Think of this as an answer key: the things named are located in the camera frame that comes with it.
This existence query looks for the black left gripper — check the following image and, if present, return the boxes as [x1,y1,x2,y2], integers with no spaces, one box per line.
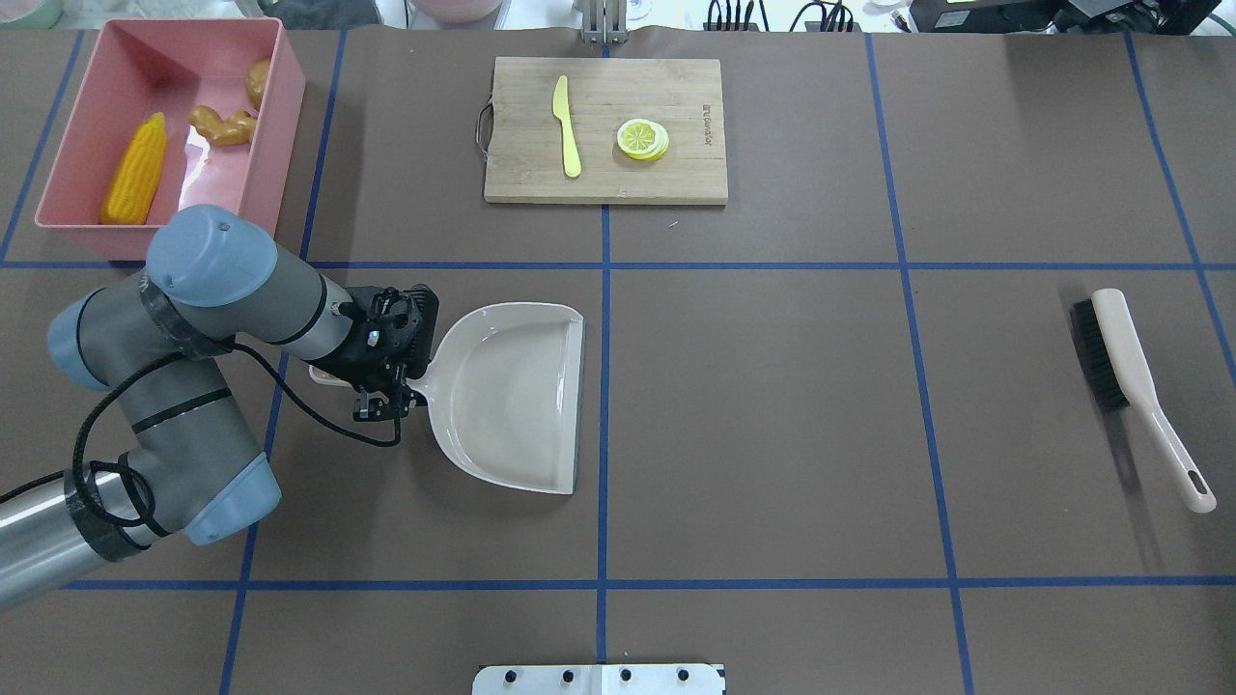
[323,286,438,423]

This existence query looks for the beige plastic dustpan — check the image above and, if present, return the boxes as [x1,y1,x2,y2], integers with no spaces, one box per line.
[309,302,586,496]

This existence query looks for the tan toy ginger root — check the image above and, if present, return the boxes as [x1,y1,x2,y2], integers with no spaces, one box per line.
[188,104,260,147]

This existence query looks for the yellow toy corn cob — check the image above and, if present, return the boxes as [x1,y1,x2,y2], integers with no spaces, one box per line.
[98,113,168,226]

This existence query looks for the brown toy potato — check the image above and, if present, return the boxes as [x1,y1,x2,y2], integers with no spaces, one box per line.
[243,58,272,111]

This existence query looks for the beige hand brush black bristles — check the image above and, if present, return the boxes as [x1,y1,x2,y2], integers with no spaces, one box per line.
[1069,289,1217,514]

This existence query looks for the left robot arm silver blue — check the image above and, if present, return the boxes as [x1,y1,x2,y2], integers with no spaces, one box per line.
[2,204,438,610]

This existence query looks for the pink plastic bin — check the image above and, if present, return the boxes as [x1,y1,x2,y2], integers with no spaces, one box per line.
[35,19,307,261]

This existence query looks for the yellow plastic toy knife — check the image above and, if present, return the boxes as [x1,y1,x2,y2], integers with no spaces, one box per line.
[551,74,582,181]

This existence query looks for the bamboo cutting board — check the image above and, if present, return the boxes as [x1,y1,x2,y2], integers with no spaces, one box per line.
[483,56,729,207]

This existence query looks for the yellow toy lemon slice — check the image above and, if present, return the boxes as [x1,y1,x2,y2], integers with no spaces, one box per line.
[616,117,670,161]

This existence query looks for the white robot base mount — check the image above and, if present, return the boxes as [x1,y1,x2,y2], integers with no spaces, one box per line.
[471,663,727,694]

